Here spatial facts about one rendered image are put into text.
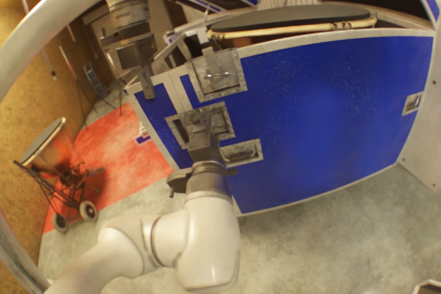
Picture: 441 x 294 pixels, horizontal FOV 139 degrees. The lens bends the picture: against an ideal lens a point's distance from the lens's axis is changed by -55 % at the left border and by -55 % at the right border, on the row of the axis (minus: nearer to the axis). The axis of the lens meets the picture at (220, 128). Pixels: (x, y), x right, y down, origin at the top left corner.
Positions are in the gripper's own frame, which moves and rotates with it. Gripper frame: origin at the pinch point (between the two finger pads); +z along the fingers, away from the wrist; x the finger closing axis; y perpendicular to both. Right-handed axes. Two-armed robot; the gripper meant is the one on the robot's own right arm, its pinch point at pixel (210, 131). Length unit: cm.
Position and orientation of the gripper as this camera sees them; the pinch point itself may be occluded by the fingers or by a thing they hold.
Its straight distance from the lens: 49.2
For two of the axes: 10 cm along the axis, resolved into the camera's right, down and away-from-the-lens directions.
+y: 9.6, -2.4, -1.5
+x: -2.8, -7.6, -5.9
